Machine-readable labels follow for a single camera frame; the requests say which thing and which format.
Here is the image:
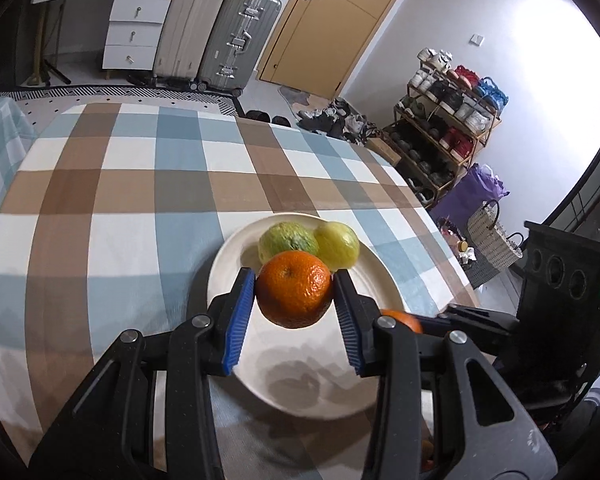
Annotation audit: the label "orange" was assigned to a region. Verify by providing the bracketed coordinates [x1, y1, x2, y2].
[380, 309, 424, 335]
[255, 251, 334, 330]

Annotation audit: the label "silver suitcase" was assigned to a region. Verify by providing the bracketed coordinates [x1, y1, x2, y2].
[197, 0, 283, 97]

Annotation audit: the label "yellow-green lemon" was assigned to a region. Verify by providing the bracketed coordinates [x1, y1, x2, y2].
[313, 221, 361, 270]

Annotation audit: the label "black tripod stand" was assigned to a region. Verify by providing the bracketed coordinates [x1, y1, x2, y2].
[27, 0, 72, 87]

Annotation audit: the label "black slippers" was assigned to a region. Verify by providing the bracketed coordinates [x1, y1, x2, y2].
[245, 109, 292, 128]

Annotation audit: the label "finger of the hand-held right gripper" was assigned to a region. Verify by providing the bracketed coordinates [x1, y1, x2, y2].
[432, 302, 521, 356]

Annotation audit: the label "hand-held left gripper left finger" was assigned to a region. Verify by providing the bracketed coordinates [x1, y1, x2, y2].
[27, 267, 257, 480]

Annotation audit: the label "white desk with drawers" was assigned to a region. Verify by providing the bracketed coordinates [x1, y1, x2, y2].
[32, 0, 177, 80]

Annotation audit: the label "brown cardboard box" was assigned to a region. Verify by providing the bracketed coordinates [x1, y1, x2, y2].
[365, 136, 402, 166]

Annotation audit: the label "black white patterned rug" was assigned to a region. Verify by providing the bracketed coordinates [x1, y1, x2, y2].
[0, 85, 246, 117]

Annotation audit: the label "green bumpy citrus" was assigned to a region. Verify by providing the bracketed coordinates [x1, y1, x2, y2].
[258, 222, 320, 263]

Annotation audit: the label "beige suitcase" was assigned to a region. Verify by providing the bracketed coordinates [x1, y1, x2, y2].
[152, 0, 231, 88]

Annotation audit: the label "brown blue checked tablecloth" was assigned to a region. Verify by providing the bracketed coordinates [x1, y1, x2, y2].
[0, 102, 481, 480]

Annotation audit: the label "bamboo shoe rack with shoes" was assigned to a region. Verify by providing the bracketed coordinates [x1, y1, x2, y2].
[382, 47, 511, 211]

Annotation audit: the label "woven basket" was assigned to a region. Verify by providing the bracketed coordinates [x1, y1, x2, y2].
[467, 200, 524, 273]

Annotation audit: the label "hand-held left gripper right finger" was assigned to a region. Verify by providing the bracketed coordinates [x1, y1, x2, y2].
[332, 269, 561, 480]

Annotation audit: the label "purple bag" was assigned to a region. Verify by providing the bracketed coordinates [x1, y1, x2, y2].
[430, 162, 511, 233]

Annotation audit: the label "beige round plate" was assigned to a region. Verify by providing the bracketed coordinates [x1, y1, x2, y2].
[207, 212, 421, 420]

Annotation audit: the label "wooden door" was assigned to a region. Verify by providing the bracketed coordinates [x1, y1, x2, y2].
[257, 0, 423, 99]

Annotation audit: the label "pile of shoes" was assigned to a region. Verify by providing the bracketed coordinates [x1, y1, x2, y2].
[295, 97, 381, 143]

